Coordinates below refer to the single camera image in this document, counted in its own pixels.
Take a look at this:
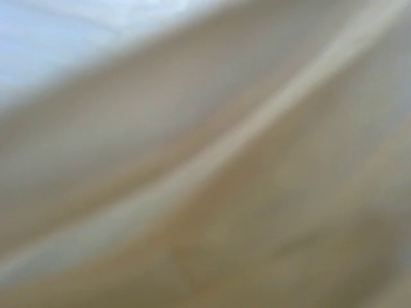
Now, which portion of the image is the translucent orange plastic bag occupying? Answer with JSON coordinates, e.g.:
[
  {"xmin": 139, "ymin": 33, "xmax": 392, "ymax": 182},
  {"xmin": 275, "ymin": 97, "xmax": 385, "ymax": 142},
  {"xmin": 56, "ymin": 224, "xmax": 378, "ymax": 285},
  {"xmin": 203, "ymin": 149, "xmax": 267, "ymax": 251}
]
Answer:
[{"xmin": 1, "ymin": 1, "xmax": 410, "ymax": 307}]

